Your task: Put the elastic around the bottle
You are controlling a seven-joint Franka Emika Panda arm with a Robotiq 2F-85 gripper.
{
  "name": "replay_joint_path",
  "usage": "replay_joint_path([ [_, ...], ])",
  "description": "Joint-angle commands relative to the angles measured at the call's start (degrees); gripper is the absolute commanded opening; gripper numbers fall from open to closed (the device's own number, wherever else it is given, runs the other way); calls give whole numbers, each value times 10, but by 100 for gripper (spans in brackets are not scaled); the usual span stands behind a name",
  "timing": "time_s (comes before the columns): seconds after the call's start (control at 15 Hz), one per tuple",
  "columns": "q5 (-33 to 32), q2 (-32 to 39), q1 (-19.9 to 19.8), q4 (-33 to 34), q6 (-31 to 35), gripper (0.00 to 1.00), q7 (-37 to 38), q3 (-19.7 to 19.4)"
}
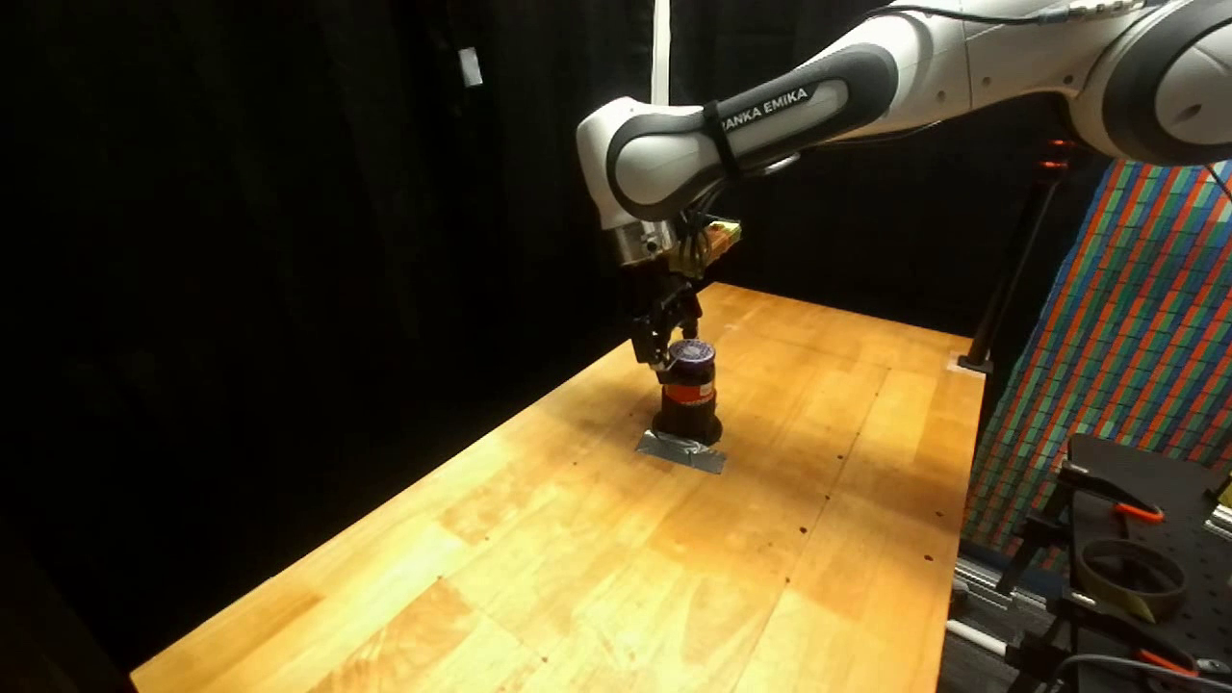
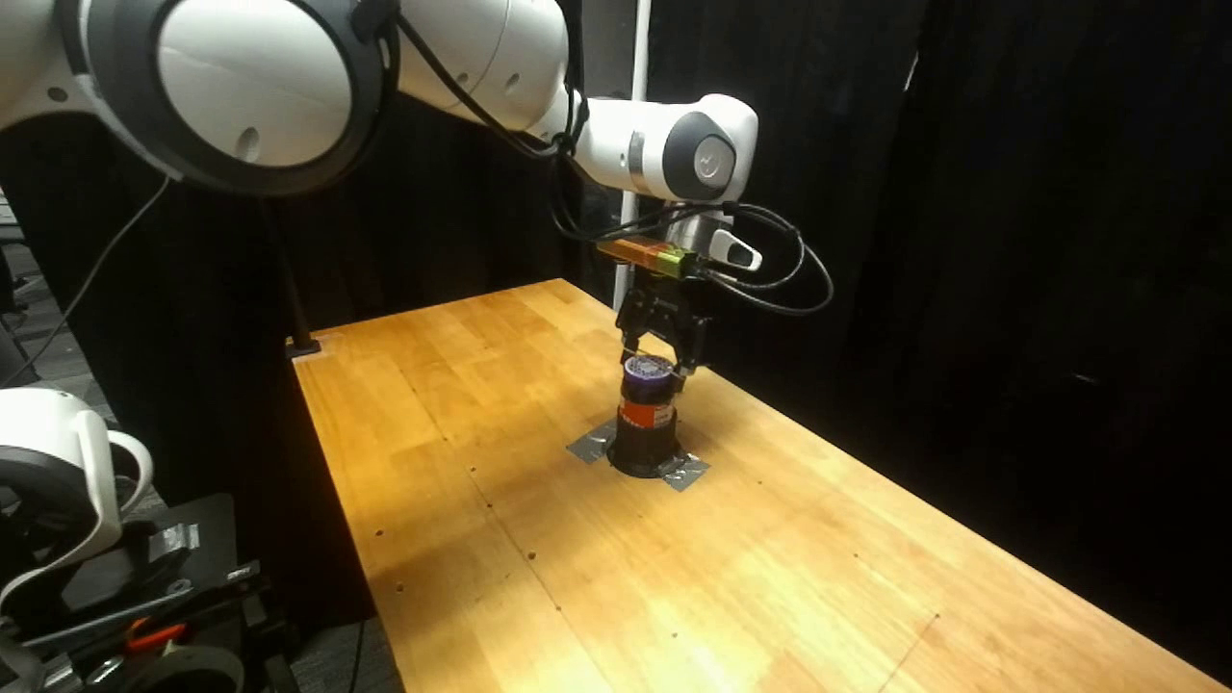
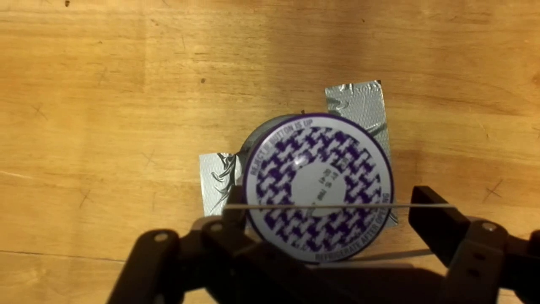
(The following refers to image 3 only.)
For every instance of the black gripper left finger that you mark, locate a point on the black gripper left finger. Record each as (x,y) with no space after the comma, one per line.
(169,264)

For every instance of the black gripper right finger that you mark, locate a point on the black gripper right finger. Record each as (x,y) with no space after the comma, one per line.
(483,259)

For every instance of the grey duct tape piece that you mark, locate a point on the grey duct tape piece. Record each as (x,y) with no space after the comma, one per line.
(356,104)
(213,186)

